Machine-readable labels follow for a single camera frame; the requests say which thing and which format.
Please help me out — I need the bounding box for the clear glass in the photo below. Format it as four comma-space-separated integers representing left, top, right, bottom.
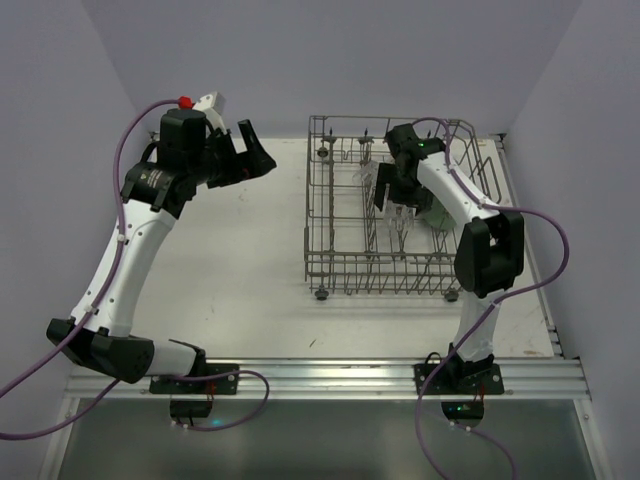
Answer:
384, 201, 414, 233
352, 161, 380, 187

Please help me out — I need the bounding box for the green ceramic mug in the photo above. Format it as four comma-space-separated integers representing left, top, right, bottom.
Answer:
417, 197, 456, 231

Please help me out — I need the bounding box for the clear glass front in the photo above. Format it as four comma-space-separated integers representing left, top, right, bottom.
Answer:
384, 201, 414, 233

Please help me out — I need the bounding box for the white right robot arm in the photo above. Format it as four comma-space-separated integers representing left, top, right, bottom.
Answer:
374, 123, 524, 392

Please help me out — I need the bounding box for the grey wire dish rack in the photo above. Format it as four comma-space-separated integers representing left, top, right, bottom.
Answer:
304, 115, 524, 301

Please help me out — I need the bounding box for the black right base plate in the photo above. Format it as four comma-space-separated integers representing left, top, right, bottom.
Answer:
424, 363, 505, 395

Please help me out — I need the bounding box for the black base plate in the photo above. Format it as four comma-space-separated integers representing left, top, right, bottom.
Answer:
149, 363, 239, 396
424, 363, 505, 395

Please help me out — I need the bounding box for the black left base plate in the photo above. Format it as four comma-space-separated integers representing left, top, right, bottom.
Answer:
149, 363, 239, 396

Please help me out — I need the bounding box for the aluminium mounting rail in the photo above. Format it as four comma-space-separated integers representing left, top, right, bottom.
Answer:
64, 358, 591, 400

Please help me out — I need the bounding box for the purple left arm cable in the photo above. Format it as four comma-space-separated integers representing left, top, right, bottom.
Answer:
0, 92, 271, 442

